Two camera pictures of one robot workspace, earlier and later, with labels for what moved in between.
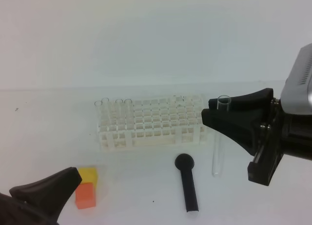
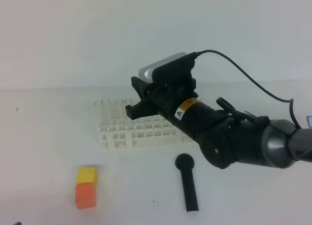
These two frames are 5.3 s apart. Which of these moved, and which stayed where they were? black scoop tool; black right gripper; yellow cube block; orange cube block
Moved: black right gripper
Stayed: yellow cube block; orange cube block; black scoop tool
